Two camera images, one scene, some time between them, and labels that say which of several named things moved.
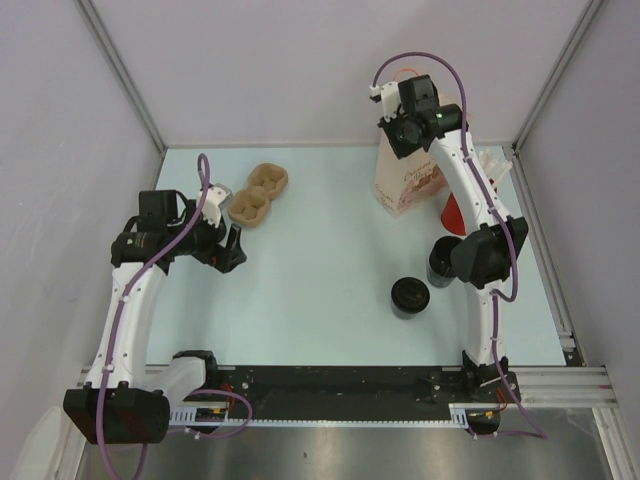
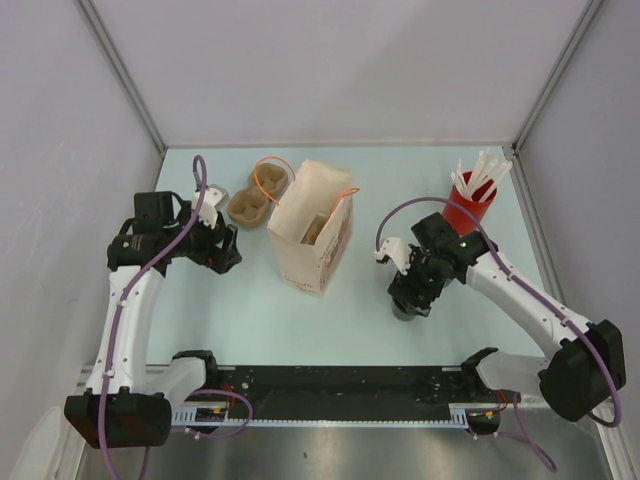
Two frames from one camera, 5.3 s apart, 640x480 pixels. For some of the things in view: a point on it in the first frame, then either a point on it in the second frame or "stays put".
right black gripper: (400, 150) → (403, 286)
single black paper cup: (401, 314) stays put
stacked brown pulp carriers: (249, 206) stays put
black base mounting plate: (356, 392) stays put
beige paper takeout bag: (404, 186) → (311, 225)
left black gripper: (221, 257) stays put
